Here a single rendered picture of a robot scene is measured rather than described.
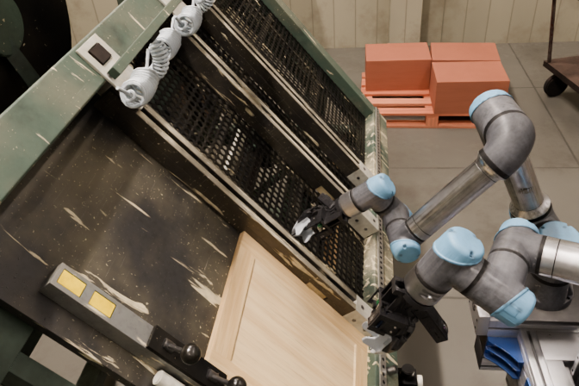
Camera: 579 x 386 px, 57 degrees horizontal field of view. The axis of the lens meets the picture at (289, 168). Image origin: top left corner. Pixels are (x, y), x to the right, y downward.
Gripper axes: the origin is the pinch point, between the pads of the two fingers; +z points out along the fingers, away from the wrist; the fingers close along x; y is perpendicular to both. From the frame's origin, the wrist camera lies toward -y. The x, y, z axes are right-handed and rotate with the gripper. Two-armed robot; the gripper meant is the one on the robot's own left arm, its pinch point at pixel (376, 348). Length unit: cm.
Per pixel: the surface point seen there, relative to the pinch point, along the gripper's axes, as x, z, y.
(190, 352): 15.6, 0.3, 37.7
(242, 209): -37, 11, 34
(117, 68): -18, -27, 71
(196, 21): -67, -19, 66
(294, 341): -16.1, 28.6, 8.6
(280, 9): -175, 9, 44
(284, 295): -27.3, 26.1, 14.0
